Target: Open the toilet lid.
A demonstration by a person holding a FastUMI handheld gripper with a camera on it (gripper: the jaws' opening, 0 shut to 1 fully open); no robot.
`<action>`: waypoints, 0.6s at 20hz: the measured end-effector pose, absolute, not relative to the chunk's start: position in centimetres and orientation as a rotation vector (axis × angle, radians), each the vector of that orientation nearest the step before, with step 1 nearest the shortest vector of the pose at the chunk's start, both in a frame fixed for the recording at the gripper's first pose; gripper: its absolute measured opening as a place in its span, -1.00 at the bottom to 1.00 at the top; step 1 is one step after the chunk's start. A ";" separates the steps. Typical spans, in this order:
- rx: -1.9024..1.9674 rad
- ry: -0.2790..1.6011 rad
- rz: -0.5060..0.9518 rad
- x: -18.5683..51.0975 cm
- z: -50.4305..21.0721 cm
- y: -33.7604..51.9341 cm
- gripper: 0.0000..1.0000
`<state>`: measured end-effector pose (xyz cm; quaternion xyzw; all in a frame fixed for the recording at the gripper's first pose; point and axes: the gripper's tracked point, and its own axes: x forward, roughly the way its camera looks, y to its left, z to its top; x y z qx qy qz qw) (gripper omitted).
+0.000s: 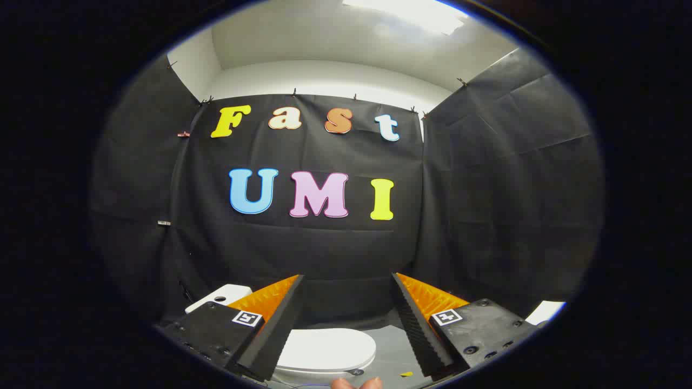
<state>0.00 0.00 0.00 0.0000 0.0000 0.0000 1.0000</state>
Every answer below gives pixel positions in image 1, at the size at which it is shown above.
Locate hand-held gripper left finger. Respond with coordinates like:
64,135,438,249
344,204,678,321
156,274,304,383

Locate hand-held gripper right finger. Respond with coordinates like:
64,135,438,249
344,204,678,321
391,272,542,379

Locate white toilet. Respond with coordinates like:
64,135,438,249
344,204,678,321
185,284,379,387

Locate black backdrop cloth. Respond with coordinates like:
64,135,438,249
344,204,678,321
89,48,605,330

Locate ceiling light panel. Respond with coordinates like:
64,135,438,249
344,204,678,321
342,0,469,36

